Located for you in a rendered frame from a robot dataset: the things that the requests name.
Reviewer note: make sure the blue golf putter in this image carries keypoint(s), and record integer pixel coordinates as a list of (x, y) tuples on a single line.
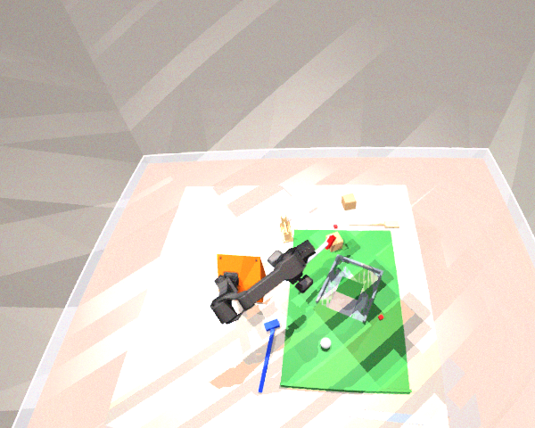
[(270, 326)]

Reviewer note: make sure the white golf ball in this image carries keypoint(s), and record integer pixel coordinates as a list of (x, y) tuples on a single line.
[(325, 343)]

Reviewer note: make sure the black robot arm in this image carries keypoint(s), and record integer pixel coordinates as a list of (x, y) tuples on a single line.
[(289, 265)]

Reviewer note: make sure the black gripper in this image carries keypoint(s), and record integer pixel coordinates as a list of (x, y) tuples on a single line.
[(304, 281)]

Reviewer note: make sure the green putting mat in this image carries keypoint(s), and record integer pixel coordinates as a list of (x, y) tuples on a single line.
[(361, 355)]

